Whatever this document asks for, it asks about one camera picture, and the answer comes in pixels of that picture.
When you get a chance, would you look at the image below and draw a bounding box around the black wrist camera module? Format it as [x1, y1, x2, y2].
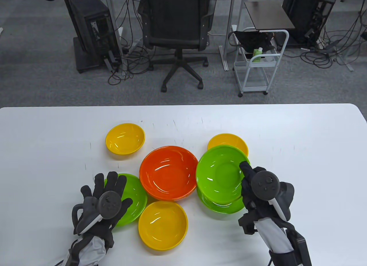
[57, 249, 73, 266]
[285, 229, 312, 266]

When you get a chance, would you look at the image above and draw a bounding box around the white utility cart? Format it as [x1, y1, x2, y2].
[228, 27, 290, 97]

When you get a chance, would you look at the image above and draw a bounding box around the person's left hand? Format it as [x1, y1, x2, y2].
[72, 171, 134, 249]

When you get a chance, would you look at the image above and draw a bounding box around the tangle of black cables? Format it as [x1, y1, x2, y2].
[300, 3, 367, 69]
[108, 0, 161, 86]

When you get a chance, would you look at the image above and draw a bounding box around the black office chair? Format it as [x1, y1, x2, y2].
[138, 0, 218, 92]

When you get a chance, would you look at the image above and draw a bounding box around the person's right hand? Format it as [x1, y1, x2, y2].
[238, 161, 296, 235]

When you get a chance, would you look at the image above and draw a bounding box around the brown side table top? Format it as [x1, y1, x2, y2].
[244, 1, 296, 31]

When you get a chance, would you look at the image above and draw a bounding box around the black bag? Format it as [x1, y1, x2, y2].
[228, 30, 277, 53]

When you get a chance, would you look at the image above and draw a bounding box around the green bowl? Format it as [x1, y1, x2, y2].
[104, 174, 148, 227]
[197, 186, 247, 214]
[196, 145, 250, 204]

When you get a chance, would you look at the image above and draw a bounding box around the grey handheld controller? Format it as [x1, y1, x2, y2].
[251, 170, 295, 221]
[72, 191, 122, 235]

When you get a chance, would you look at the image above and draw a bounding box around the black computer tower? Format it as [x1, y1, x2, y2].
[62, 0, 122, 74]
[282, 0, 336, 44]

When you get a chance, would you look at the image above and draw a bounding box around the yellow bowl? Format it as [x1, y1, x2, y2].
[138, 201, 188, 251]
[207, 133, 249, 157]
[106, 123, 146, 155]

